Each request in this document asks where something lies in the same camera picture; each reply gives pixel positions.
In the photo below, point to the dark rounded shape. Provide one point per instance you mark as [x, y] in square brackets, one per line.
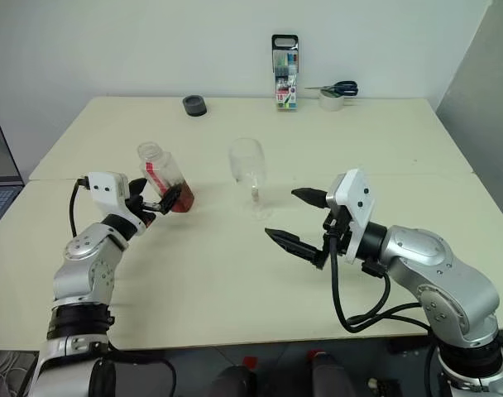
[233, 382]
[330, 378]

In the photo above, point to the plastic bottle with red liquid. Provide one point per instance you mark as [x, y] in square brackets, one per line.
[169, 173]

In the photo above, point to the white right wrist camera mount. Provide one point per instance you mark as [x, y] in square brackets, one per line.
[359, 198]

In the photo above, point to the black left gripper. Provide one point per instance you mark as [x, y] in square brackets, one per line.
[142, 209]

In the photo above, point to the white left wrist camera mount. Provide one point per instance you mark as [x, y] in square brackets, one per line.
[104, 186]

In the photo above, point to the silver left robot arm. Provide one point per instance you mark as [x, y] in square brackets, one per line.
[86, 264]

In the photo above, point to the marker pen pack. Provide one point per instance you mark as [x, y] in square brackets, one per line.
[285, 82]

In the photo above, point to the small red part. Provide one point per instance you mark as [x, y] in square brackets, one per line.
[317, 354]
[250, 361]

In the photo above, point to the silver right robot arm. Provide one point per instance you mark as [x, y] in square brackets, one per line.
[442, 269]

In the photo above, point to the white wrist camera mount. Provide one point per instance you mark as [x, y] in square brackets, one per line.
[104, 186]
[359, 198]

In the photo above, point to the white tape roll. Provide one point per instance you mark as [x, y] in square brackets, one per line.
[330, 103]

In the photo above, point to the grey partition panel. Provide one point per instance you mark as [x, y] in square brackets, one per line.
[483, 132]

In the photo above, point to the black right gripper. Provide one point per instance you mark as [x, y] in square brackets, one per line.
[339, 225]

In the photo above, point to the clear plastic wine glass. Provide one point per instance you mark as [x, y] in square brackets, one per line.
[245, 161]

